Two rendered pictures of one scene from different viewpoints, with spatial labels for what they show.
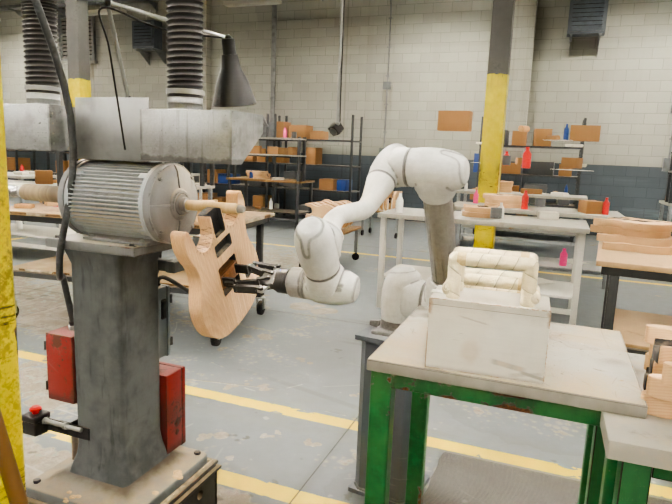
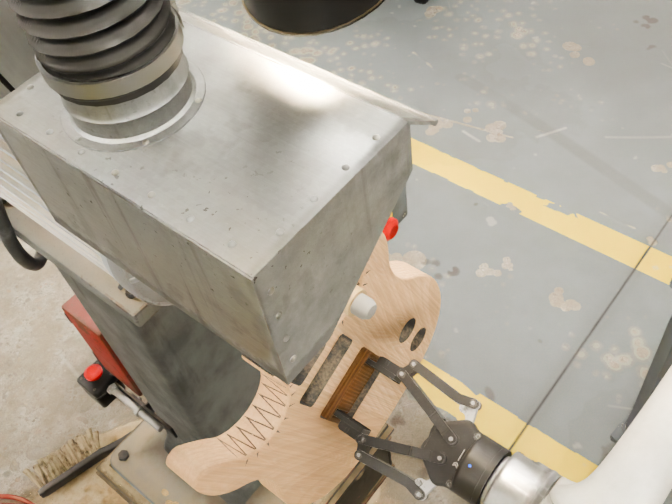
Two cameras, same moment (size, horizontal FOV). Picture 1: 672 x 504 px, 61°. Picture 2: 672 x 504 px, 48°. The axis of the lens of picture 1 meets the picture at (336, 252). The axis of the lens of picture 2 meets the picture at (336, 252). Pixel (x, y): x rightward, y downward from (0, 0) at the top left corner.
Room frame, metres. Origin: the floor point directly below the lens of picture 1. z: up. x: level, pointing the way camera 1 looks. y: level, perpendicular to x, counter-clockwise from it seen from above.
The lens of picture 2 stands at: (1.31, 0.10, 1.91)
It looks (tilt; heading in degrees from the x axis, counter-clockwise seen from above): 52 degrees down; 27
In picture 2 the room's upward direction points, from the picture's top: 11 degrees counter-clockwise
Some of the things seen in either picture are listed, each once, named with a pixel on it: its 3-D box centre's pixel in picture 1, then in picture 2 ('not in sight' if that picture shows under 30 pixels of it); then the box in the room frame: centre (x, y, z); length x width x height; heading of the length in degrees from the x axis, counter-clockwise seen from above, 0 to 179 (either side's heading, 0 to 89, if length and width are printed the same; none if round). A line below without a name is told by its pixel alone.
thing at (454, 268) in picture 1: (454, 277); not in sight; (1.31, -0.28, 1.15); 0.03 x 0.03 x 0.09
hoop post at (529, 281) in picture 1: (529, 285); not in sight; (1.26, -0.44, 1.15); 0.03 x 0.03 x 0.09
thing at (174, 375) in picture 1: (150, 396); not in sight; (2.03, 0.68, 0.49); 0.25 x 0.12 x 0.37; 69
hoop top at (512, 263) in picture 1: (492, 261); not in sight; (1.29, -0.36, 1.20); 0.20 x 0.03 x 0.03; 72
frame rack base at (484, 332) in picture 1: (487, 331); not in sight; (1.33, -0.37, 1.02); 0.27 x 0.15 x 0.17; 73
